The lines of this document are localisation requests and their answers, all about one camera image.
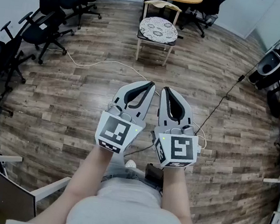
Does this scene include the person's grey shirt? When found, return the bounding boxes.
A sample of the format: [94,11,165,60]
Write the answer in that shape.
[6,162,194,224]

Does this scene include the floral round cushion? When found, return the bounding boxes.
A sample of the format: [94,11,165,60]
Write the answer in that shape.
[137,14,181,46]

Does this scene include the person's left forearm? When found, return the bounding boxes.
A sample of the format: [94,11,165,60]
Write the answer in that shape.
[26,135,125,224]

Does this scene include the black cable with adapter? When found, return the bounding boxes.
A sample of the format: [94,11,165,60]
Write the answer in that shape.
[193,50,267,145]

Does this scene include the black waist pouch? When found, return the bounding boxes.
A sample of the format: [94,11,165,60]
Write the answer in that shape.
[143,163,166,189]

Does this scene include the person's grey jeans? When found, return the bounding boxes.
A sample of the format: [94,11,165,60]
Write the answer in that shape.
[100,155,168,196]

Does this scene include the dark desk with white frame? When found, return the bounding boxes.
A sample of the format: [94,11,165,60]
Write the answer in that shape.
[0,153,74,224]

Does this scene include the thin black cable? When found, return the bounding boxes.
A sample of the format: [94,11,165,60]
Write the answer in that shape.
[123,139,154,161]

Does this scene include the short white cable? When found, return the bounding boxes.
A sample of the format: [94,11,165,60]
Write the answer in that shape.
[191,121,211,156]

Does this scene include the person's white shoe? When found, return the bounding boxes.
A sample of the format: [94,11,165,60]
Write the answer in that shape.
[124,158,138,170]

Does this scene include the grey black machine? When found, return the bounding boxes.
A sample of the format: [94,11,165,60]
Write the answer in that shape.
[246,32,280,94]

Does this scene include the black mesh bin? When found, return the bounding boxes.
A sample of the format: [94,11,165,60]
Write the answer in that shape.
[203,12,219,29]

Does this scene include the pale wooden chair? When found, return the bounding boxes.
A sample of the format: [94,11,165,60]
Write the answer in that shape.
[133,0,184,69]

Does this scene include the long white cable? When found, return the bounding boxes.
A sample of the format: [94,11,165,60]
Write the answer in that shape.
[40,46,166,97]

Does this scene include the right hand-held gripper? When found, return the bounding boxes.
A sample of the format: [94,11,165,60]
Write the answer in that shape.
[147,85,208,173]

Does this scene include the pale wooden rack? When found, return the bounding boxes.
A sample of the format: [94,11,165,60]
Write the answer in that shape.
[251,170,280,224]

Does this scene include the person's right forearm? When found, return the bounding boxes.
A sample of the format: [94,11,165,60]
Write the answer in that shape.
[154,164,230,224]

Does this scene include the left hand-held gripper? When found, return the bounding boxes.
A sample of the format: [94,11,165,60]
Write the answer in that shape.
[92,74,157,159]

